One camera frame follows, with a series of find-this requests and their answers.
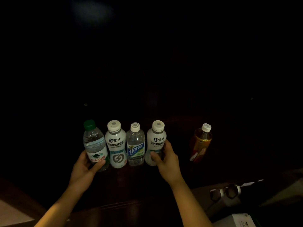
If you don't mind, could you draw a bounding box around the white cardboard box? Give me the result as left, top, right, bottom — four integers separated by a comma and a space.
213, 214, 256, 227

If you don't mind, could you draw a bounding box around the person's left hand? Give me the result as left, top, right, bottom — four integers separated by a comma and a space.
68, 150, 106, 194

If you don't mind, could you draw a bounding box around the green cap water bottle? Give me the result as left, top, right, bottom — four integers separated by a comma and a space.
83, 119, 110, 172

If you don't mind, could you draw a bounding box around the amber tea bottle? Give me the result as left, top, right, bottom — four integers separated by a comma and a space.
189, 123, 213, 163

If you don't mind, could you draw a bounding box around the white drink bottle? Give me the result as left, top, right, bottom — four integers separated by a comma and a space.
145, 120, 167, 166
105, 120, 128, 169

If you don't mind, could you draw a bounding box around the grey power strip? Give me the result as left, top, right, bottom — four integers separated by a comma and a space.
209, 184, 242, 204

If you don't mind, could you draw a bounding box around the clear bottle blue label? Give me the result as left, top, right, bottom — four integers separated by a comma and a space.
126, 122, 146, 167

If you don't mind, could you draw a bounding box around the person's right hand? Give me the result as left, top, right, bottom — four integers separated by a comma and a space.
150, 139, 184, 185

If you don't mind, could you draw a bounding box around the person's left forearm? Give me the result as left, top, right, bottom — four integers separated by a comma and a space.
34, 184, 82, 227

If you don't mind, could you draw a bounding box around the person's right forearm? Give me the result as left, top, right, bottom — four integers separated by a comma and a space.
170, 178, 213, 227

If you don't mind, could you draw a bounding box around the white paper sheet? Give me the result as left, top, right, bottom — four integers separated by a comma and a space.
0, 199, 35, 227

